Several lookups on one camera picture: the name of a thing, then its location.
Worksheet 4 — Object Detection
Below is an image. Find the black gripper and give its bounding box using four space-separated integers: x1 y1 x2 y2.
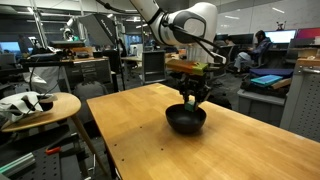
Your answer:
178 73 212 111

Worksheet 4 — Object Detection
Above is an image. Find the green block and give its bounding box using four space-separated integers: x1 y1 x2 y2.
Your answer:
184 99 197 113

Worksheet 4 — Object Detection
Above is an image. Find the black bowl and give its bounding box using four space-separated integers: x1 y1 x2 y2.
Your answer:
165 103 208 135

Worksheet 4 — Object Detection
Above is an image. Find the wooden block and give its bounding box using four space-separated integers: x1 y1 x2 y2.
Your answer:
270 77 293 91

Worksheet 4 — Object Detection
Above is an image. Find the black case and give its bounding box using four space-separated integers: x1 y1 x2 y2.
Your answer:
240 81 288 100

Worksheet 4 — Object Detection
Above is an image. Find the grey storage bin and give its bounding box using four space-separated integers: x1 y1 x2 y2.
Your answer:
236 88 292 128

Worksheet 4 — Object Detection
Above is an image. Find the teal book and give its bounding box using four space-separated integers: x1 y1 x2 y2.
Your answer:
250 74 284 88

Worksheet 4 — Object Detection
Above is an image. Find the seated person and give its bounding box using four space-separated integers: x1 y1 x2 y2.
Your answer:
232 29 273 75

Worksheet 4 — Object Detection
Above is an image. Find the dark computer monitor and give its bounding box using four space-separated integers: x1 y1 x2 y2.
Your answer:
214 32 255 46

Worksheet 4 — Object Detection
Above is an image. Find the grey office chair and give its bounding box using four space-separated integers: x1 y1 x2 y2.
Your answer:
72 81 110 125

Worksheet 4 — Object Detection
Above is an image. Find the wooden top drawer desk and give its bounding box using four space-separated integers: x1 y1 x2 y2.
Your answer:
64 57 113 92

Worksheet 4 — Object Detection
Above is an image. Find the lit computer monitor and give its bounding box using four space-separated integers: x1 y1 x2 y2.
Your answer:
264 28 298 45

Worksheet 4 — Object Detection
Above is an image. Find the grey perforated drawer cabinet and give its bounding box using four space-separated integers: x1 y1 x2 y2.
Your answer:
279 56 320 144

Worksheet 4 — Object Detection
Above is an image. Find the black softbox light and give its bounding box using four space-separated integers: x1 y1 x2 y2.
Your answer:
76 12 119 48

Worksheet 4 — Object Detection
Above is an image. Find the round wooden side table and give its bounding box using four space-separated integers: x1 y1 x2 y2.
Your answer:
0 91 112 178

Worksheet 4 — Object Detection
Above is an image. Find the red computer monitor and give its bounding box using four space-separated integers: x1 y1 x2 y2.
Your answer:
296 27 320 41

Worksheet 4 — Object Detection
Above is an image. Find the black small cup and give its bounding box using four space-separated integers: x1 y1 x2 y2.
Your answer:
36 94 55 113

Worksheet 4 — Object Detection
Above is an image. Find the white draped sheet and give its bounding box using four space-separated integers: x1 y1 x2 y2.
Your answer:
22 65 69 95

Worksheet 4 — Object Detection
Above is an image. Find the black perforated breadboard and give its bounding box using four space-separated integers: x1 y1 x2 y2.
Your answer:
0 132 86 180

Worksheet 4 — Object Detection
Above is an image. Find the white cloth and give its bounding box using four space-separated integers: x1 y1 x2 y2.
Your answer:
0 91 59 124

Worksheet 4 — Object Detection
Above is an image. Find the aluminium extrusion bar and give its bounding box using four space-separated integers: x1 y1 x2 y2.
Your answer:
0 152 37 178

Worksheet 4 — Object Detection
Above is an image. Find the blue lit monitor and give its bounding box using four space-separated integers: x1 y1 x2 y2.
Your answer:
0 41 21 55

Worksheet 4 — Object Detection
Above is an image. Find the orange green wrist camera mount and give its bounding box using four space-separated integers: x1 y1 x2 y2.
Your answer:
165 59 210 77

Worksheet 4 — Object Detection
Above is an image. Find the black open frame box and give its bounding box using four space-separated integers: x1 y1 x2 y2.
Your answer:
141 49 167 85

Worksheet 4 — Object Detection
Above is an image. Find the black stereo camera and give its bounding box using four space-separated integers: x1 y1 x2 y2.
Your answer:
49 40 86 50

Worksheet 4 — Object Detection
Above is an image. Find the orange handled clamp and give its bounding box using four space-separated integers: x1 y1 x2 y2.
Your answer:
44 145 63 157

